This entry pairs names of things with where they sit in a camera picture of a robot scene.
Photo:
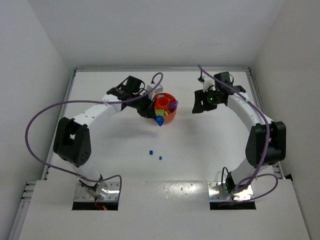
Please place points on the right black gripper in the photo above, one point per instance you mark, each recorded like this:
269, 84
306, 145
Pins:
202, 100

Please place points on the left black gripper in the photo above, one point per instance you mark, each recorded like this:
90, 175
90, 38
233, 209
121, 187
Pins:
147, 110

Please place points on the blue half-round lego piece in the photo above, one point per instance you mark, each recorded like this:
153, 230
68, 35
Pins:
159, 120

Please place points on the purple curved lego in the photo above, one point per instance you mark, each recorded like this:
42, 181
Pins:
172, 106

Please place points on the bright green lego brick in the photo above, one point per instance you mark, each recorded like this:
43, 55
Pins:
159, 112

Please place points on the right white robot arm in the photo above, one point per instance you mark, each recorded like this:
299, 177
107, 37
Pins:
267, 140

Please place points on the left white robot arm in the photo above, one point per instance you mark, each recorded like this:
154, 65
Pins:
72, 141

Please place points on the orange round divided container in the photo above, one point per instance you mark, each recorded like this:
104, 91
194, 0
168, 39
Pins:
163, 103

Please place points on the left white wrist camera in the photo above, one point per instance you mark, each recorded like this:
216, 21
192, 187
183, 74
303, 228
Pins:
152, 90

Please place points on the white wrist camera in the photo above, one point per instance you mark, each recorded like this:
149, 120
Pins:
152, 90
207, 82

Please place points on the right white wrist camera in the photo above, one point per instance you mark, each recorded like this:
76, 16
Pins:
207, 82

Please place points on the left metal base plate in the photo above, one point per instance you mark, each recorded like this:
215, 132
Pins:
106, 192

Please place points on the aluminium table frame rail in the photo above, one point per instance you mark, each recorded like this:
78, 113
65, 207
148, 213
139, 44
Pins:
160, 199

